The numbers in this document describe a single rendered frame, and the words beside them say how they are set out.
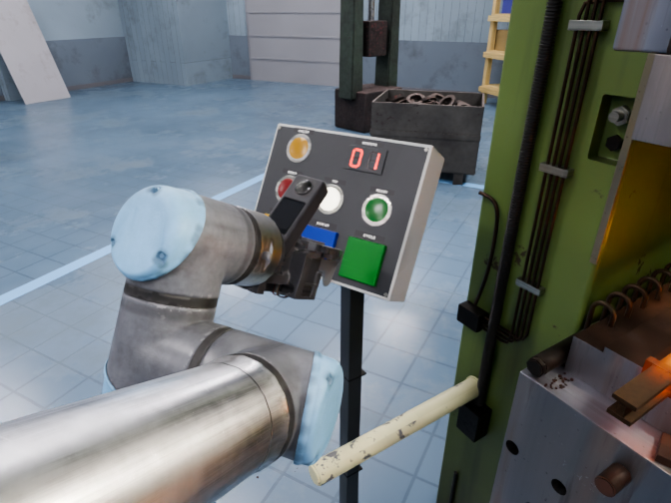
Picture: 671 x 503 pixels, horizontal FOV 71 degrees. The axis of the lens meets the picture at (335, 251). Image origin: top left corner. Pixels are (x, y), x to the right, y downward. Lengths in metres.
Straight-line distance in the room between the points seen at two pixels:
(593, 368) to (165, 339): 0.59
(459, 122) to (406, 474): 3.13
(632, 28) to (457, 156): 3.70
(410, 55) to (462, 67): 1.01
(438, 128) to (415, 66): 5.35
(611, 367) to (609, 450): 0.11
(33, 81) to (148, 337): 9.47
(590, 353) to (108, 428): 0.66
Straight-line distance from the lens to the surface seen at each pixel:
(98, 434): 0.25
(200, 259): 0.45
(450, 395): 1.13
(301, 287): 0.62
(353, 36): 6.09
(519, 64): 0.93
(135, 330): 0.47
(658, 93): 0.66
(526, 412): 0.83
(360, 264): 0.84
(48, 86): 9.97
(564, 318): 0.97
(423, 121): 4.28
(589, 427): 0.76
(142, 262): 0.45
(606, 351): 0.77
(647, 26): 0.67
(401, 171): 0.85
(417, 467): 1.81
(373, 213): 0.84
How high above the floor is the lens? 1.41
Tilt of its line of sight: 27 degrees down
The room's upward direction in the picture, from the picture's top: straight up
